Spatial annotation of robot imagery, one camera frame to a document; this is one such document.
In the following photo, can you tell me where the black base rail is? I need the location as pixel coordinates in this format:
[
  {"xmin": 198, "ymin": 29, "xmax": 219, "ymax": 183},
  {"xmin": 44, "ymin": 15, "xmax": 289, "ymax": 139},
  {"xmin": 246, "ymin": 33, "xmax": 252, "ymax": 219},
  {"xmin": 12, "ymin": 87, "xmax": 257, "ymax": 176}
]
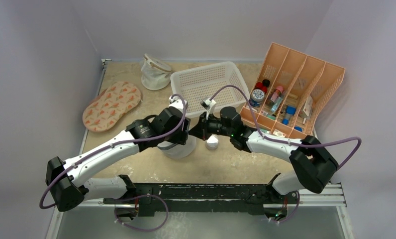
[{"xmin": 102, "ymin": 183, "xmax": 299, "ymax": 219}]

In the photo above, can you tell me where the white red box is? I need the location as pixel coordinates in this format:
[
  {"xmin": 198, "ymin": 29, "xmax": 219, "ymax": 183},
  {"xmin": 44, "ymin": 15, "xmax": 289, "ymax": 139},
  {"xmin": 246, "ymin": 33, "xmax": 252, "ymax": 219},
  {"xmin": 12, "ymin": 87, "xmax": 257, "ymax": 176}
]
[{"xmin": 299, "ymin": 95, "xmax": 313, "ymax": 118}]

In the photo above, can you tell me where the orange plastic organizer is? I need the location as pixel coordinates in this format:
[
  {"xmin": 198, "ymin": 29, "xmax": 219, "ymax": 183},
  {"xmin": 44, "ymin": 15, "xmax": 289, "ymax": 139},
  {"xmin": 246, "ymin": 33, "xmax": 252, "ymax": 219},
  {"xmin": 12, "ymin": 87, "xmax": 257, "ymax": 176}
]
[{"xmin": 240, "ymin": 43, "xmax": 345, "ymax": 138}]

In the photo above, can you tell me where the small clear white-lid jar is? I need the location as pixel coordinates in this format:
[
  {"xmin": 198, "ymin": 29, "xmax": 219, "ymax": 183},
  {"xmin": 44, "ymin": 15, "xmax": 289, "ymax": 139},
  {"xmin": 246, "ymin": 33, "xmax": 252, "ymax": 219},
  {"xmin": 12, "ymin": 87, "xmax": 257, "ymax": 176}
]
[{"xmin": 205, "ymin": 134, "xmax": 219, "ymax": 150}]

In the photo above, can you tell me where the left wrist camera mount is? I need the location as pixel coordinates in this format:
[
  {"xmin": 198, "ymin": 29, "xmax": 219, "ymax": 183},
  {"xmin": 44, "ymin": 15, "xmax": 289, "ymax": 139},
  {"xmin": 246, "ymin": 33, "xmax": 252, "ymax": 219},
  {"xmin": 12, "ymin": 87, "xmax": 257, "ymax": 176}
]
[{"xmin": 169, "ymin": 96, "xmax": 188, "ymax": 112}]

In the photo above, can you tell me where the red cap bottle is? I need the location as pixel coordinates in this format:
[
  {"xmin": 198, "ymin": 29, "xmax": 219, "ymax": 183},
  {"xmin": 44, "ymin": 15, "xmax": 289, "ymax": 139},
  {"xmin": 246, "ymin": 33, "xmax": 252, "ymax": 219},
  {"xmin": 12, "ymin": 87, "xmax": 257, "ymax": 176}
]
[{"xmin": 254, "ymin": 79, "xmax": 271, "ymax": 94}]

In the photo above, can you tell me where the carrot print oval pad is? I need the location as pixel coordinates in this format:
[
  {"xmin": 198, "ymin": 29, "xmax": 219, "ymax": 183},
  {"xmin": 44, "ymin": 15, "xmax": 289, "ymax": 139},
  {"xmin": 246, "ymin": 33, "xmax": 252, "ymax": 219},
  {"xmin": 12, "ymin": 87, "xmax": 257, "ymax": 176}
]
[{"xmin": 82, "ymin": 81, "xmax": 142, "ymax": 132}]

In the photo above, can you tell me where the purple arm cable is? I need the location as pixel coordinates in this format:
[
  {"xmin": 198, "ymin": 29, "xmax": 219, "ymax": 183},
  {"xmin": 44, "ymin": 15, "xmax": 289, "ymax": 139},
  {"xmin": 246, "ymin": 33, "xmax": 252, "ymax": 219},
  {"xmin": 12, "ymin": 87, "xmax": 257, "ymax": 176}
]
[
  {"xmin": 39, "ymin": 94, "xmax": 188, "ymax": 210},
  {"xmin": 209, "ymin": 85, "xmax": 363, "ymax": 172}
]

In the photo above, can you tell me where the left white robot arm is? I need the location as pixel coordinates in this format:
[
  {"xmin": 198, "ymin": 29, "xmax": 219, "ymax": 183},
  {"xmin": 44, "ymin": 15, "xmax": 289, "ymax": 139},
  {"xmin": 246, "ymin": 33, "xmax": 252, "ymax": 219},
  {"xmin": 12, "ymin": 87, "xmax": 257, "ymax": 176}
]
[{"xmin": 39, "ymin": 104, "xmax": 189, "ymax": 212}]

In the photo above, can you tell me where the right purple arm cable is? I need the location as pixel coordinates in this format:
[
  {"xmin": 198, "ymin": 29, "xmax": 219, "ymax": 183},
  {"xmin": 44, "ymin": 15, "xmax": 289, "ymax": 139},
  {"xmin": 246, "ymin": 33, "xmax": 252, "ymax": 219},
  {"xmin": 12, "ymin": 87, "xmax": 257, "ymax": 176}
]
[{"xmin": 209, "ymin": 85, "xmax": 363, "ymax": 172}]

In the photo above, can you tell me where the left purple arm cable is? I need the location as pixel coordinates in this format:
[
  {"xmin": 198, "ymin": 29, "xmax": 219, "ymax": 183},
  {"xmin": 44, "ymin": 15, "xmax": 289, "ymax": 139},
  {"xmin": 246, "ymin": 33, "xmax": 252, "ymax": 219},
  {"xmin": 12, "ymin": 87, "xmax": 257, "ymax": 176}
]
[{"xmin": 39, "ymin": 94, "xmax": 188, "ymax": 210}]

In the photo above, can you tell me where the blue white round jar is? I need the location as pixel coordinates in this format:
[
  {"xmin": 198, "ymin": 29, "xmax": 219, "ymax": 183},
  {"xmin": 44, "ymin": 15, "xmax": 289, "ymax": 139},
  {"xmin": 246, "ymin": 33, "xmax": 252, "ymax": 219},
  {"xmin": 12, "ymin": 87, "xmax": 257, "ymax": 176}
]
[{"xmin": 249, "ymin": 88, "xmax": 266, "ymax": 107}]

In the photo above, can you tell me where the white plastic basket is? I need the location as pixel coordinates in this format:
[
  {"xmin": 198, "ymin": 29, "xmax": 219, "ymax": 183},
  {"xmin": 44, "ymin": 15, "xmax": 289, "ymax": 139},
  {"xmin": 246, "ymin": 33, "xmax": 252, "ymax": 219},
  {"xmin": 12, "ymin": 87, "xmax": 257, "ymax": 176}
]
[{"xmin": 170, "ymin": 61, "xmax": 250, "ymax": 118}]

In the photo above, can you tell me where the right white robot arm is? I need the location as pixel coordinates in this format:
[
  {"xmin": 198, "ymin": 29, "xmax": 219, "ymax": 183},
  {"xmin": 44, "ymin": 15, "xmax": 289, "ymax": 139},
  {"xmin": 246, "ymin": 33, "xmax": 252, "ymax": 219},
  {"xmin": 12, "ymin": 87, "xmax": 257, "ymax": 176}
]
[{"xmin": 189, "ymin": 107, "xmax": 339, "ymax": 203}]

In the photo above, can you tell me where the blue cap tube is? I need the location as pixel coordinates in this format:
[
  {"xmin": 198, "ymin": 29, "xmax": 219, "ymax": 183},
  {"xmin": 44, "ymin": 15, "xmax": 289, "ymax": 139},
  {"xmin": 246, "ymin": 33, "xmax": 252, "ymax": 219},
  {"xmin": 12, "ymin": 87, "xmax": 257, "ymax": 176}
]
[{"xmin": 282, "ymin": 105, "xmax": 296, "ymax": 125}]

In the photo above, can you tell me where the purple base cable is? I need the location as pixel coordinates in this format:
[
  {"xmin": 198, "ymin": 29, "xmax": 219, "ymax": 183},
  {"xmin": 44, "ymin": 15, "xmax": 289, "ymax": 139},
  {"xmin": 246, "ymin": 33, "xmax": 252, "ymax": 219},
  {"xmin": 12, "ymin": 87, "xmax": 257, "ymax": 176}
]
[
  {"xmin": 114, "ymin": 194, "xmax": 170, "ymax": 232},
  {"xmin": 267, "ymin": 189, "xmax": 300, "ymax": 225}
]

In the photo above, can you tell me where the white mesh laundry bag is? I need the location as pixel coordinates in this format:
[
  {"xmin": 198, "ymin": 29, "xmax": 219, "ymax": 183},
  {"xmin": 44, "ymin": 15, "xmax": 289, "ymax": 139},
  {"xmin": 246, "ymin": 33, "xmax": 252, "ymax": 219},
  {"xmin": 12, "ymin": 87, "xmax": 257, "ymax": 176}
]
[
  {"xmin": 157, "ymin": 136, "xmax": 197, "ymax": 159},
  {"xmin": 141, "ymin": 53, "xmax": 173, "ymax": 91}
]

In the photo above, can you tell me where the pink cap bottle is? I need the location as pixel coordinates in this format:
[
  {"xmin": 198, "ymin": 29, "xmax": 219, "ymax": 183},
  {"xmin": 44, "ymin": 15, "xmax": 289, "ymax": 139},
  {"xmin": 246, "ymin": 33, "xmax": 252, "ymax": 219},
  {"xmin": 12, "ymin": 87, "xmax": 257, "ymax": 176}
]
[{"xmin": 268, "ymin": 86, "xmax": 284, "ymax": 107}]

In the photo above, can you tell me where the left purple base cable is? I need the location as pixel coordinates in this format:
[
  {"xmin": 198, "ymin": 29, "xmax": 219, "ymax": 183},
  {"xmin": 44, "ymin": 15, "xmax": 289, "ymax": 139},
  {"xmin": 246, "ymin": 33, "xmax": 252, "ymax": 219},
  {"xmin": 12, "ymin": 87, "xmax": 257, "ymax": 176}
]
[{"xmin": 114, "ymin": 194, "xmax": 170, "ymax": 232}]

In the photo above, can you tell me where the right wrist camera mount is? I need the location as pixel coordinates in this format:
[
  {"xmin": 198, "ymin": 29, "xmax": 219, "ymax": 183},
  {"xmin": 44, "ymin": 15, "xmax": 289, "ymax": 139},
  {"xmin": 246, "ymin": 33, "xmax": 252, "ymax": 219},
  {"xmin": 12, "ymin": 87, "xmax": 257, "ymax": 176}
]
[{"xmin": 200, "ymin": 98, "xmax": 216, "ymax": 119}]

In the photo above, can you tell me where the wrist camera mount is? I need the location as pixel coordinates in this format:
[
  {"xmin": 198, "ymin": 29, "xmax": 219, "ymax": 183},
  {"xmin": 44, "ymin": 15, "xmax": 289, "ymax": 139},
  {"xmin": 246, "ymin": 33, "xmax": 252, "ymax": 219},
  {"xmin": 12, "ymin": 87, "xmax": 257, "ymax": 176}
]
[
  {"xmin": 200, "ymin": 98, "xmax": 216, "ymax": 119},
  {"xmin": 169, "ymin": 96, "xmax": 188, "ymax": 112}
]

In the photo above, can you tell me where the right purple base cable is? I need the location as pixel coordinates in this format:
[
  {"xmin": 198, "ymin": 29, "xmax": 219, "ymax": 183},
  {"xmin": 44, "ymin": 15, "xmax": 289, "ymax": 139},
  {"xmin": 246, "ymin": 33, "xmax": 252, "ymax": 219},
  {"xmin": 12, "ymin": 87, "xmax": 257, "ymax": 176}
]
[{"xmin": 267, "ymin": 189, "xmax": 300, "ymax": 225}]

